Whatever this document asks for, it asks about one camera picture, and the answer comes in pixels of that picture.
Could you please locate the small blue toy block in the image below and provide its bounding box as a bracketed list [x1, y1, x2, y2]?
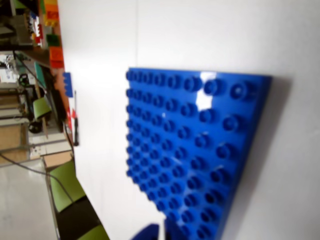
[62, 72, 72, 97]

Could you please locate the orange toy block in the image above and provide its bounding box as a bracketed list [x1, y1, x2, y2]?
[49, 46, 65, 69]

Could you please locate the dark green toy block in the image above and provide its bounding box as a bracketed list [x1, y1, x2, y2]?
[46, 34, 62, 47]

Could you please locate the small green chair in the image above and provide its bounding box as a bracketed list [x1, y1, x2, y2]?
[32, 96, 52, 120]

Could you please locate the thin black floor cable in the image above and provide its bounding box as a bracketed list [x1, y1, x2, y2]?
[0, 151, 74, 202]

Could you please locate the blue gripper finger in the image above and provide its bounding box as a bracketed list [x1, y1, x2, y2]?
[129, 223, 160, 240]
[163, 217, 186, 240]

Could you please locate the green and black chair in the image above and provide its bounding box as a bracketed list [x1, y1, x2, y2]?
[44, 159, 111, 240]

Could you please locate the blue 8x8 studded baseplate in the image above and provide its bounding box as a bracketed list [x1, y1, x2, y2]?
[124, 66, 273, 240]

